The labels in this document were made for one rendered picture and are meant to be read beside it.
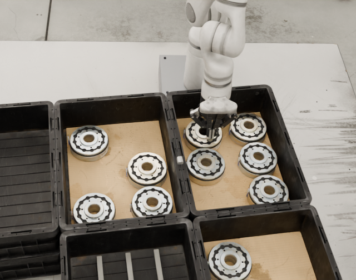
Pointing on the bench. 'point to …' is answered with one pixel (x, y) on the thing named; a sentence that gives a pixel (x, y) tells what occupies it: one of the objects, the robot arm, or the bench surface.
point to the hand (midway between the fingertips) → (211, 131)
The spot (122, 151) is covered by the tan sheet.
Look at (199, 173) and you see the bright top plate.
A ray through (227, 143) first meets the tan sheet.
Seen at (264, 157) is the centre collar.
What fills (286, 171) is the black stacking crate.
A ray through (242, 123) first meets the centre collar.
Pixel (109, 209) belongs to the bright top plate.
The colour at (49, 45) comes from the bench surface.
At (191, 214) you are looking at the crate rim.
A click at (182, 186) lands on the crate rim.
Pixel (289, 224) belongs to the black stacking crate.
